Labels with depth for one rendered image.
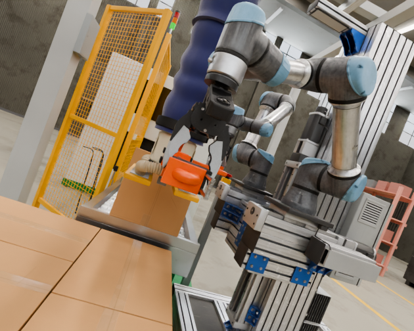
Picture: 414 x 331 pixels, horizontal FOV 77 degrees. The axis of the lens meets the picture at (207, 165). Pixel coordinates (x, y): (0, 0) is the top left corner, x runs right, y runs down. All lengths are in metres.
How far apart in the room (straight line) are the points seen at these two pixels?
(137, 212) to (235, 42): 1.16
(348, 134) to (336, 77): 0.20
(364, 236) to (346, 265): 0.43
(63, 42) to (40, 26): 9.24
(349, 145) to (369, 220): 0.65
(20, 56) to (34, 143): 9.31
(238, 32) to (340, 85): 0.47
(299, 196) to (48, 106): 1.90
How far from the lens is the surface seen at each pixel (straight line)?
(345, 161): 1.07
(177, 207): 1.53
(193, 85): 1.05
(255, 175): 1.60
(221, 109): 0.44
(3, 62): 11.74
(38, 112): 2.37
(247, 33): 0.57
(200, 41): 1.12
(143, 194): 1.51
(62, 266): 1.14
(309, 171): 1.17
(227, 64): 0.54
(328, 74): 0.95
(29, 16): 11.82
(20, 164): 2.43
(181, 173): 0.47
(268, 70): 0.63
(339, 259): 1.17
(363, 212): 1.56
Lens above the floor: 1.10
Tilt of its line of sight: 2 degrees down
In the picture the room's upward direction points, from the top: 22 degrees clockwise
